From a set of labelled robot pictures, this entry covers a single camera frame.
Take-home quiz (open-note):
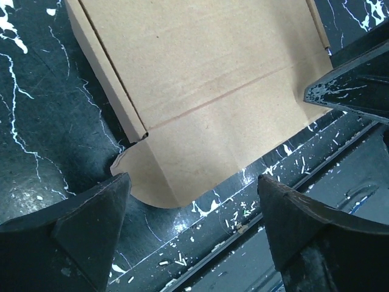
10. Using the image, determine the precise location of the brown cardboard box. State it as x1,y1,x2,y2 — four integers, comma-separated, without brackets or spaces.
66,1,332,209

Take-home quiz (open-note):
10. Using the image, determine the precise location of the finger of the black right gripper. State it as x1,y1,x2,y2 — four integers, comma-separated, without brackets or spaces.
304,40,388,123

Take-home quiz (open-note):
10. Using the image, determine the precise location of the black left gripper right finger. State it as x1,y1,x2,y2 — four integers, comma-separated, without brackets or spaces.
257,175,388,291

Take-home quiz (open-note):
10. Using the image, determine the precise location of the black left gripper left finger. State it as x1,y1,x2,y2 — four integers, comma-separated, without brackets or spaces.
1,173,131,291

